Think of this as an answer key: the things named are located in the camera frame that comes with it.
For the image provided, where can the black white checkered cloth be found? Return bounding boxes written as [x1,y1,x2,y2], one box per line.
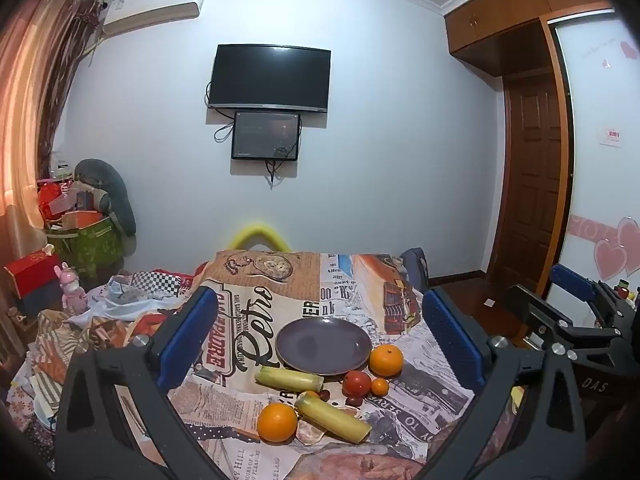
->
[126,269,185,302]

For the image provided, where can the patterned blanket pile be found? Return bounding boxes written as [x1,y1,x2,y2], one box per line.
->
[7,280,196,466]

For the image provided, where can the white air conditioner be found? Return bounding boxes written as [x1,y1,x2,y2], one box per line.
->
[101,0,209,39]

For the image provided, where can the grey round plate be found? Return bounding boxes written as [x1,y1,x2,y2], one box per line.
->
[275,316,372,376]

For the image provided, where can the newspaper print tablecloth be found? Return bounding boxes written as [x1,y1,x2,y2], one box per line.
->
[167,249,506,480]

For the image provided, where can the pink bunny toy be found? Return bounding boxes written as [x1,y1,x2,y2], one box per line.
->
[60,262,89,314]

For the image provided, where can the brown wooden overhead cabinet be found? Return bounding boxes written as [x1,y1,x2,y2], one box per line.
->
[444,0,617,78]

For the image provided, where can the red tomato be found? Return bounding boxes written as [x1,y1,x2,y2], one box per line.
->
[342,370,372,397]

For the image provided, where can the brown wooden door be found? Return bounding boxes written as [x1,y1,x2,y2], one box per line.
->
[501,72,565,293]

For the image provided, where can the red gift box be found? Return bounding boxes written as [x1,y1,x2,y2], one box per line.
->
[4,254,64,302]

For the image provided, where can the peeled orange fruit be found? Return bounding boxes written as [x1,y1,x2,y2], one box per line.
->
[296,417,326,447]

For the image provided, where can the small black wall monitor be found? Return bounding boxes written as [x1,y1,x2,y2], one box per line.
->
[231,110,301,162]

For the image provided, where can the yellow chair back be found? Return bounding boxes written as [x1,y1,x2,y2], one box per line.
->
[228,223,292,251]

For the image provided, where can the grey plush toy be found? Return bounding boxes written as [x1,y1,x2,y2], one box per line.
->
[74,159,137,237]

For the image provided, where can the red carton in box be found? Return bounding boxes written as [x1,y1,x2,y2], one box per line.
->
[37,182,67,220]

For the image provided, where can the black wall television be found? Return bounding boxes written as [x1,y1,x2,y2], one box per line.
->
[208,44,332,114]

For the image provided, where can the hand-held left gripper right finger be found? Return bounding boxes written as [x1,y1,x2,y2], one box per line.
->
[421,286,587,480]

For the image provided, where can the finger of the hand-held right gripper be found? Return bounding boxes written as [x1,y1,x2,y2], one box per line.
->
[506,284,576,351]
[549,264,598,307]

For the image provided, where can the large orange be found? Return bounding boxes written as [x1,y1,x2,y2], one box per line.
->
[257,402,299,443]
[369,344,405,378]

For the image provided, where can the green patterned storage box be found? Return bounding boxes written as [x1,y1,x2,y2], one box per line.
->
[46,214,124,276]

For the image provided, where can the yellow banana piece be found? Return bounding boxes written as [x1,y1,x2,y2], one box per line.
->
[294,394,373,445]
[254,366,326,394]

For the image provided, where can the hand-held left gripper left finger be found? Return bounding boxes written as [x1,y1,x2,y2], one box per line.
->
[54,284,223,480]

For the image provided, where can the pink brown curtain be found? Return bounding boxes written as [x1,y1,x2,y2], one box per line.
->
[0,0,103,226]

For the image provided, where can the white wardrobe door pink hearts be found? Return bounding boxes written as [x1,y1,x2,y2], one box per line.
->
[547,9,640,306]

